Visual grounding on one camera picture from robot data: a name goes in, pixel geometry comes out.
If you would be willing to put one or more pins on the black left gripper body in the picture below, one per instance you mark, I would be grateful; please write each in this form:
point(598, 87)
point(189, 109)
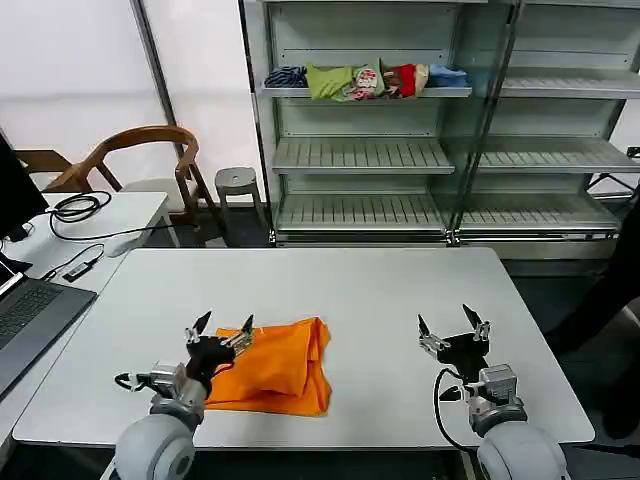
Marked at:
point(210, 355)

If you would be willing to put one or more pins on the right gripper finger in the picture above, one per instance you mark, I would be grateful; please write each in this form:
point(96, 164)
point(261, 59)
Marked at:
point(481, 331)
point(431, 344)

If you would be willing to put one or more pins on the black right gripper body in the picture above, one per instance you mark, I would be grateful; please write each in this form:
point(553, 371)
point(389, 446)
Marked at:
point(465, 352)

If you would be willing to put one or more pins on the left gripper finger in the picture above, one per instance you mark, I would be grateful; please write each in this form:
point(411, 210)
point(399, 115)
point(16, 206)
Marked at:
point(193, 334)
point(241, 342)

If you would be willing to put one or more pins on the orange cloth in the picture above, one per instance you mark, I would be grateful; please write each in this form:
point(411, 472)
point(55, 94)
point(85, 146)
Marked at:
point(285, 360)

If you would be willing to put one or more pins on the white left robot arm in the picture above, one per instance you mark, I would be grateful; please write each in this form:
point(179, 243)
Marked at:
point(155, 445)

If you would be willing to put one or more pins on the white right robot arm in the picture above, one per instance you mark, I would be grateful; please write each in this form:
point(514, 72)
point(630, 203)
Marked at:
point(515, 450)

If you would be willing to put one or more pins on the person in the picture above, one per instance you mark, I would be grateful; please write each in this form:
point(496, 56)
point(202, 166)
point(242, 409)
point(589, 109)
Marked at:
point(610, 310)

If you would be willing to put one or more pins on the white side desk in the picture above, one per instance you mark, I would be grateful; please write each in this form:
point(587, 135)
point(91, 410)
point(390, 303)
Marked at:
point(140, 205)

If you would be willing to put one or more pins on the grey round stool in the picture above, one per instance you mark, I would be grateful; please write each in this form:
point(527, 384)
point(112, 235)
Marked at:
point(234, 177)

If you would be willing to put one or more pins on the dark grey laptop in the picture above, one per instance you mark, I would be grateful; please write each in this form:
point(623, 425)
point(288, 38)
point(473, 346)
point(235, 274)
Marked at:
point(30, 310)

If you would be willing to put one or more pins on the empty grey shelf rack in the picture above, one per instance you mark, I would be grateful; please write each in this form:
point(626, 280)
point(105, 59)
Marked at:
point(550, 155)

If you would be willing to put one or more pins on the grey shelf rack with clothes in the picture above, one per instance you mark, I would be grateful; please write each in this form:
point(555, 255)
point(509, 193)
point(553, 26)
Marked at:
point(360, 155)

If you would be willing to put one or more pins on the brown wooden chair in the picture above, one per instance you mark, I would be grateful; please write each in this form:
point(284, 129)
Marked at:
point(150, 132)

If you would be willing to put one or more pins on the black monitor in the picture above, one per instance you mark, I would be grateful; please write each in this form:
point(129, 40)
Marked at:
point(15, 195)

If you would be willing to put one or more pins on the black tripod stand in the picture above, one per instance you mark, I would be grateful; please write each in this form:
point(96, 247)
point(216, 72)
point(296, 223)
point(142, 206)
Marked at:
point(635, 150)

